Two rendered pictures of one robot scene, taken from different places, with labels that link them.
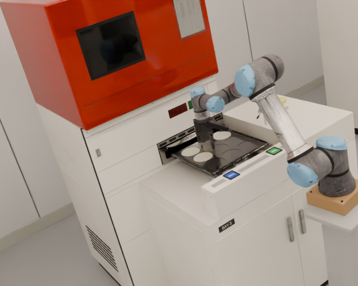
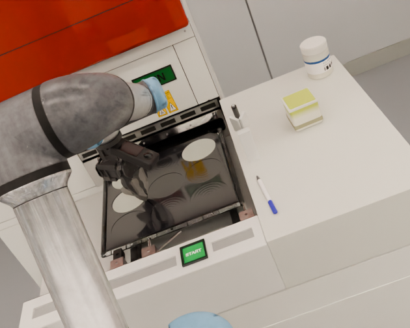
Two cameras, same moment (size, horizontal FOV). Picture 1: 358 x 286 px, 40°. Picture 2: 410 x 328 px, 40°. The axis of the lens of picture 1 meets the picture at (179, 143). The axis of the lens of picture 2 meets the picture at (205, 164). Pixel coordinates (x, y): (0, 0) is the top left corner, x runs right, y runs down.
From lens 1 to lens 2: 1.72 m
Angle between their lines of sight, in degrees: 31
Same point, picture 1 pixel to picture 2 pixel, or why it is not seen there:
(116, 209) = (21, 245)
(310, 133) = (295, 223)
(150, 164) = (71, 184)
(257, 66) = not seen: outside the picture
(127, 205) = not seen: hidden behind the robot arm
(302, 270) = not seen: outside the picture
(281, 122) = (47, 280)
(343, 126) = (402, 209)
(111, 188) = (1, 217)
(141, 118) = not seen: hidden behind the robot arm
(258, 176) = (136, 308)
